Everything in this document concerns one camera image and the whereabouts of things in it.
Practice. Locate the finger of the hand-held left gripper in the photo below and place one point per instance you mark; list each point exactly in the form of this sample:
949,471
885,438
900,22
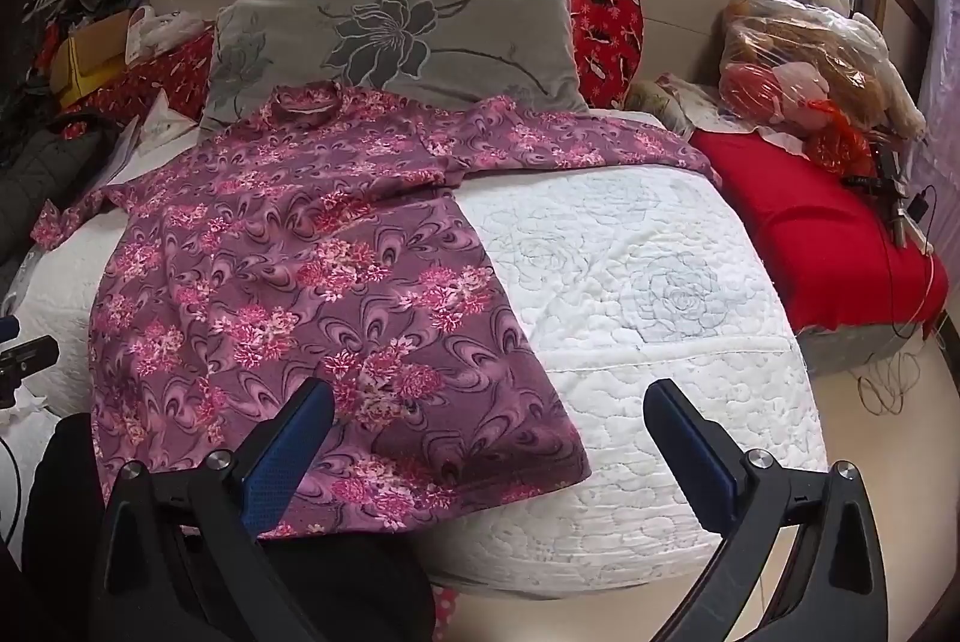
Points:
31,355

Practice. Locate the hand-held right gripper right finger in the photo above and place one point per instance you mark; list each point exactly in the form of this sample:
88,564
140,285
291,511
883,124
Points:
701,462

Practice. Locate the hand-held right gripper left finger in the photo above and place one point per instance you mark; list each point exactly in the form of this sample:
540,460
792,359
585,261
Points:
289,454

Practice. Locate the purple floral shirt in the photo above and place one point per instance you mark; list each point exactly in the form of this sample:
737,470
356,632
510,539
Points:
300,282

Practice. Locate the person's black trousers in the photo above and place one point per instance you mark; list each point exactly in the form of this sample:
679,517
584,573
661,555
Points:
360,582

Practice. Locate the white quilted mattress cover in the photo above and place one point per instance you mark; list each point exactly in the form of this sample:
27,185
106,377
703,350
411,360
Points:
637,312

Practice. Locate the dark grey jacket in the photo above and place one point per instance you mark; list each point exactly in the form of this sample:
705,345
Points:
45,177

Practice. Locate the red polka dot cloth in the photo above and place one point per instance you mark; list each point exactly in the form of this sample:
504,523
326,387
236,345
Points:
454,612

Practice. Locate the plain red cloth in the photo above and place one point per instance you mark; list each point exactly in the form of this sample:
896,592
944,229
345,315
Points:
810,222

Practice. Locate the white paper sheets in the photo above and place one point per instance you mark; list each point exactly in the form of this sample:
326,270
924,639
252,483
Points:
169,121

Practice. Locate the cardboard box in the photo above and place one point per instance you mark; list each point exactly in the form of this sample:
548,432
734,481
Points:
90,57

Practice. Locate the black metal tool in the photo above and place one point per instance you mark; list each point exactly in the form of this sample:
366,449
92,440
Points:
892,192

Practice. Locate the orange plastic bag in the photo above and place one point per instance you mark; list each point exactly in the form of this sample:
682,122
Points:
836,143

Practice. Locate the white plastic bag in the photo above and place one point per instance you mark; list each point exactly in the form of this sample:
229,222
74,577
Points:
169,31

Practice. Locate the small white floral pillow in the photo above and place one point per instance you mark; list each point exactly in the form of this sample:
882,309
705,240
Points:
675,98

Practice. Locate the clear bag of plush toys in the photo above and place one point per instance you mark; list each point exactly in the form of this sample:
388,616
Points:
810,57

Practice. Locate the pale purple sheet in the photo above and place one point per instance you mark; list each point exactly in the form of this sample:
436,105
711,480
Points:
941,72

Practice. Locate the grey floral pillow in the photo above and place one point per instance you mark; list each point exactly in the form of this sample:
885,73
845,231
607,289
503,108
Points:
450,12

